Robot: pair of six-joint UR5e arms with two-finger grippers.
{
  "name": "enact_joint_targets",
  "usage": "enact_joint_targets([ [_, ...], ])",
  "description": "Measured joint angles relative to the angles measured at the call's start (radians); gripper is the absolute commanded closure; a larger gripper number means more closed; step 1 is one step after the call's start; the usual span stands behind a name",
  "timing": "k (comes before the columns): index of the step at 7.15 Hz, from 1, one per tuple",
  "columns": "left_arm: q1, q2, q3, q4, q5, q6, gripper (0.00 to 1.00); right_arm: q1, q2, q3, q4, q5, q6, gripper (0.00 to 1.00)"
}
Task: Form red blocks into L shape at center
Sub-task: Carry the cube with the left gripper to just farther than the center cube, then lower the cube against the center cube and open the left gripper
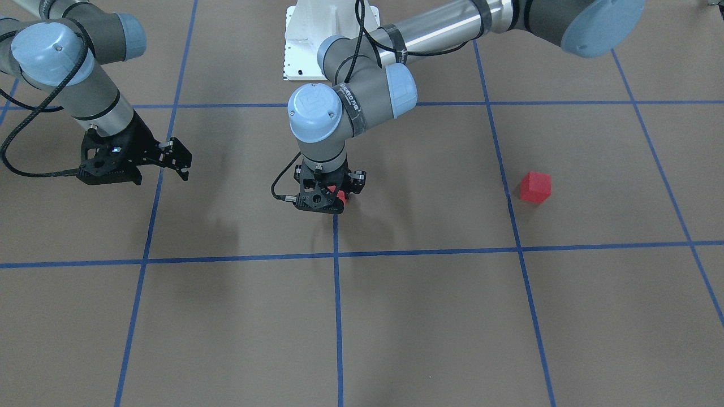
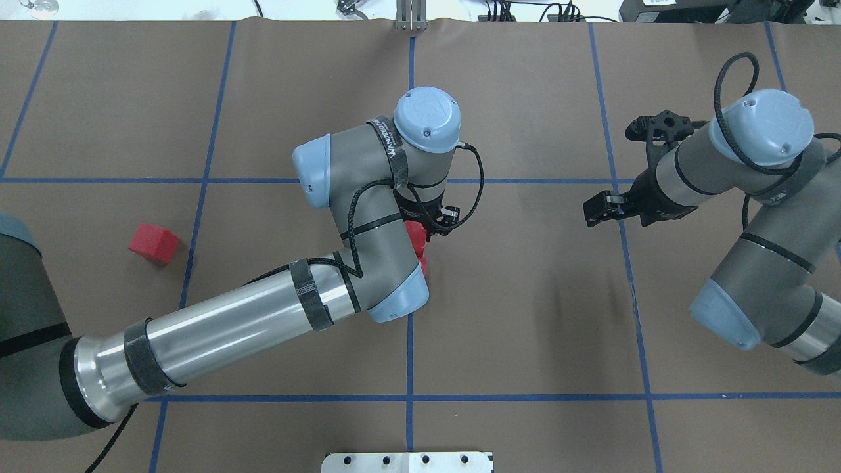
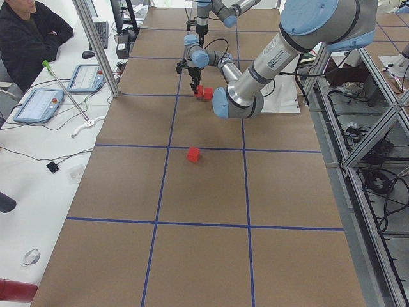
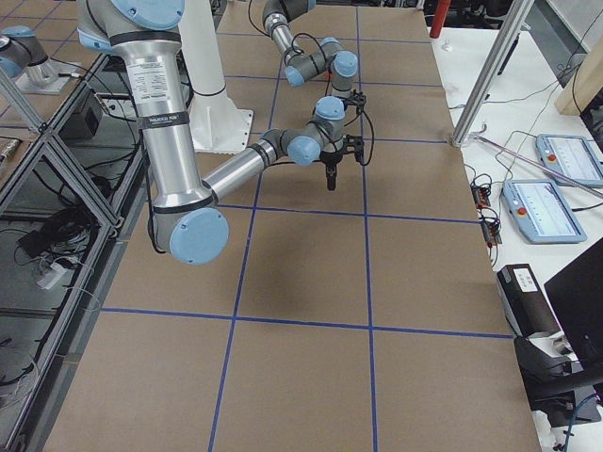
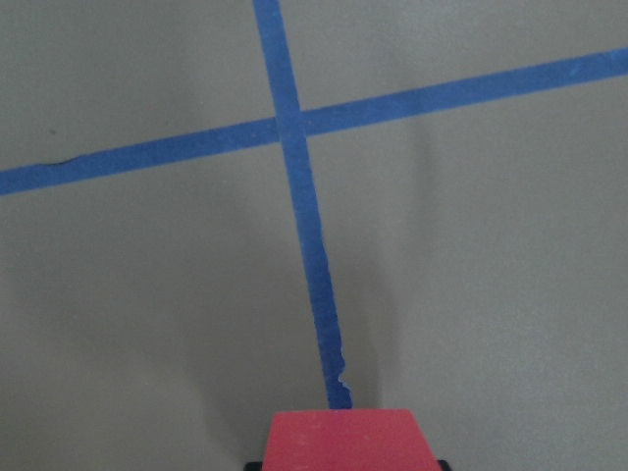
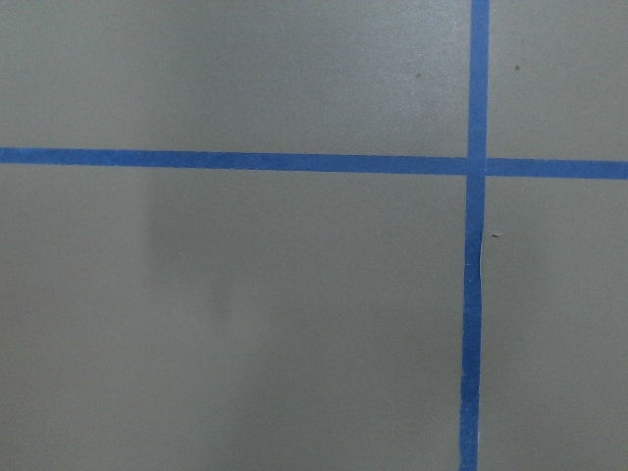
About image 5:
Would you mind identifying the red block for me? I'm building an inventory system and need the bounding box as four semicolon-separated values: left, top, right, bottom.
261;409;441;471

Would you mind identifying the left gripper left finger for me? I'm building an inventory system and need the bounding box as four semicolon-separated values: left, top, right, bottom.
243;461;262;471

